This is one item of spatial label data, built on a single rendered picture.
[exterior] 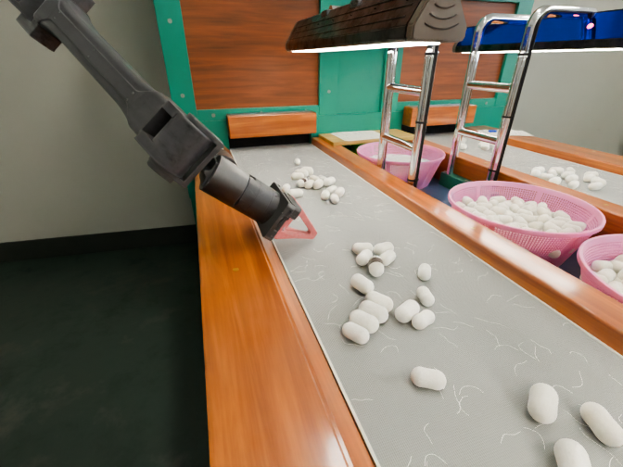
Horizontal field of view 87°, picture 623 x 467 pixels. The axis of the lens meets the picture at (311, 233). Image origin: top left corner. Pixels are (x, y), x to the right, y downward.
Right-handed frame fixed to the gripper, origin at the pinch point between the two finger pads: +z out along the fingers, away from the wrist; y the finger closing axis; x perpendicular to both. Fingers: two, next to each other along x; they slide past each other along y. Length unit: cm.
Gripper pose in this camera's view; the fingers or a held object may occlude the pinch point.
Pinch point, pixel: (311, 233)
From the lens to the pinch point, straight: 56.3
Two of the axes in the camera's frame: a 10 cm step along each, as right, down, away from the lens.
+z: 7.3, 4.4, 5.1
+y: -3.2, -4.5, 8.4
